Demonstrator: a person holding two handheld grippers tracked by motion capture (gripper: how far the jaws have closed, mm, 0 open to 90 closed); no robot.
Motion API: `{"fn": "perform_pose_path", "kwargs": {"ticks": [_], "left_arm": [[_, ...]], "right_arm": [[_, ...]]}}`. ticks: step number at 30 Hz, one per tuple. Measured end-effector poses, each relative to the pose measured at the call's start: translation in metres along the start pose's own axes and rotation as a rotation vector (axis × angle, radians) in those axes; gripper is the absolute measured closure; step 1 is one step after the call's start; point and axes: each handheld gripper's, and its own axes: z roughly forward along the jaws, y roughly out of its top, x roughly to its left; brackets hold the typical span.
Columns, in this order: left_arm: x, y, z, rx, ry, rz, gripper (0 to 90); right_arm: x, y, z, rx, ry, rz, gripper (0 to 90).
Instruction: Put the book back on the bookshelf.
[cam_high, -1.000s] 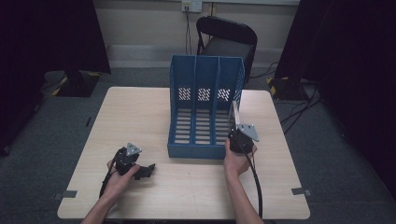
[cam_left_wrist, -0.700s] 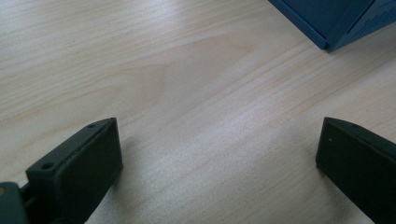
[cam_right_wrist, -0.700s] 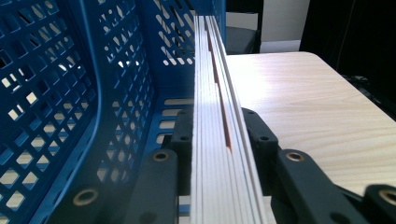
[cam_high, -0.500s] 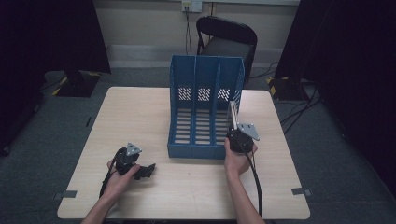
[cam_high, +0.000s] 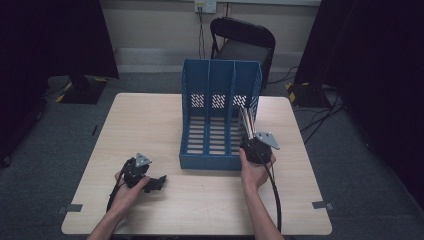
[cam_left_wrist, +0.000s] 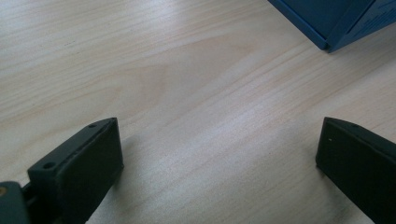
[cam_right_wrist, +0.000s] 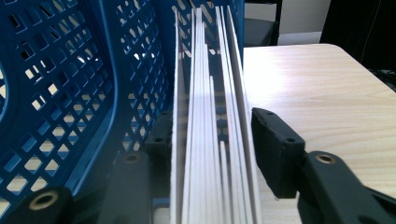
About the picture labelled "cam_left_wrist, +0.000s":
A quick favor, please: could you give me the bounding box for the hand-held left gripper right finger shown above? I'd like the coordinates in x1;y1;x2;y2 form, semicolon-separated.
315;116;396;224

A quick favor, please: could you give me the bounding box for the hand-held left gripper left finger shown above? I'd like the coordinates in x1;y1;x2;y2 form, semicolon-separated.
27;117;125;224

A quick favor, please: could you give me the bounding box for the blue plastic file rack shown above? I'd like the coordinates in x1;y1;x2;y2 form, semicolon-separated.
267;0;396;53

